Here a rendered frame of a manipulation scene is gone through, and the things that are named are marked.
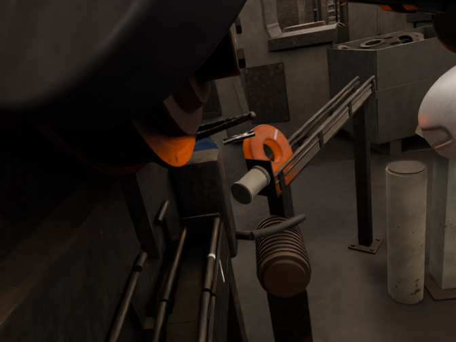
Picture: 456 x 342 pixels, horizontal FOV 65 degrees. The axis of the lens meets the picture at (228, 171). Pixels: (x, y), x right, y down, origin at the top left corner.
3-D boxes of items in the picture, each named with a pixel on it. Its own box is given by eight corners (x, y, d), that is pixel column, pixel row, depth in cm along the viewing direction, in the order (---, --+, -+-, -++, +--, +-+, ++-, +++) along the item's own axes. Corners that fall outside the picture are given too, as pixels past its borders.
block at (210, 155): (191, 265, 80) (165, 166, 71) (195, 245, 87) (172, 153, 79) (238, 259, 79) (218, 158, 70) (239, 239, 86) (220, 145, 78)
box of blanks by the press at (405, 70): (377, 161, 249) (374, 45, 221) (323, 133, 326) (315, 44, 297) (504, 127, 263) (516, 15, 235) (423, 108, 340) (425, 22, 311)
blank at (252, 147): (281, 191, 97) (290, 188, 94) (237, 165, 91) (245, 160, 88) (288, 146, 105) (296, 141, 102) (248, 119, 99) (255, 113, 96)
